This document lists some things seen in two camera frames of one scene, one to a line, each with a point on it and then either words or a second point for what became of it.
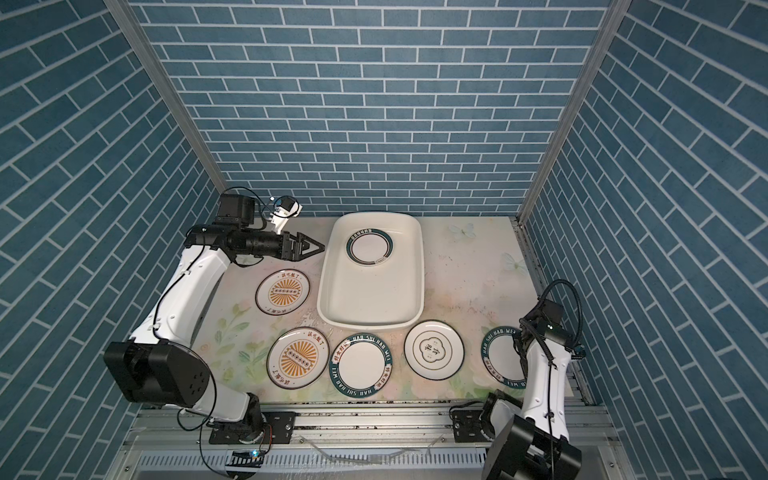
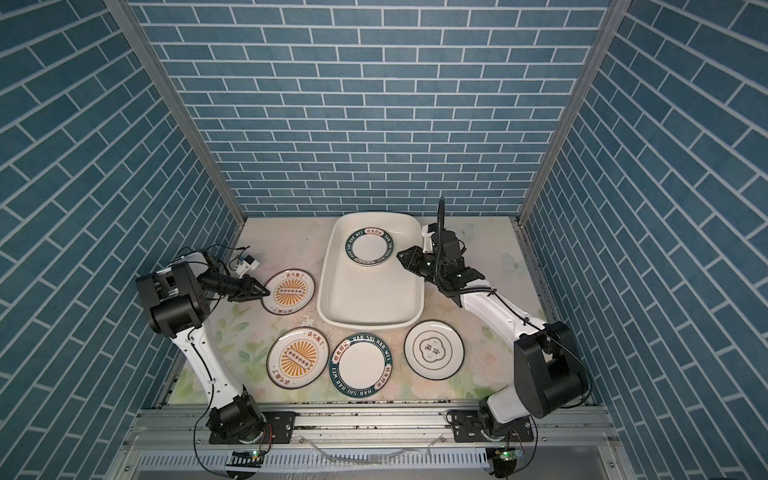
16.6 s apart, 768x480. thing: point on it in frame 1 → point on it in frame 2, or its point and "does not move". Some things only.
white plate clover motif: x=434 y=349 does not move
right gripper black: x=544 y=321 → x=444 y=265
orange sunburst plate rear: x=282 y=292 does not move
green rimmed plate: x=360 y=365 does not move
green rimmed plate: x=501 y=357 → x=369 y=246
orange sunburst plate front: x=297 y=357 does not move
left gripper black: x=293 y=252 → x=244 y=290
